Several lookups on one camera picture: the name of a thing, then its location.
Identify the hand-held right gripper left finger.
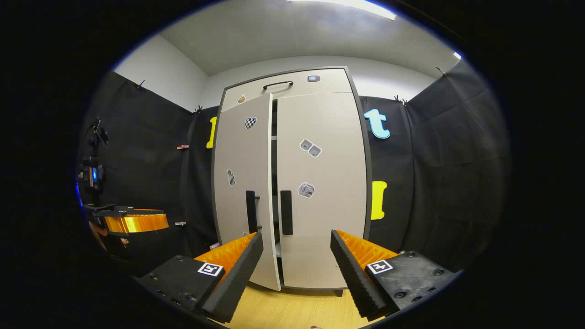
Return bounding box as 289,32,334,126
137,232,264,323

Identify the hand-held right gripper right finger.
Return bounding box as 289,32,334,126
330,229,457,320

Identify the white shoe cabinet door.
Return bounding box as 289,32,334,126
214,93,282,292
277,93,368,289

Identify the white shoe cabinet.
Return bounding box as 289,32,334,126
211,67,373,297

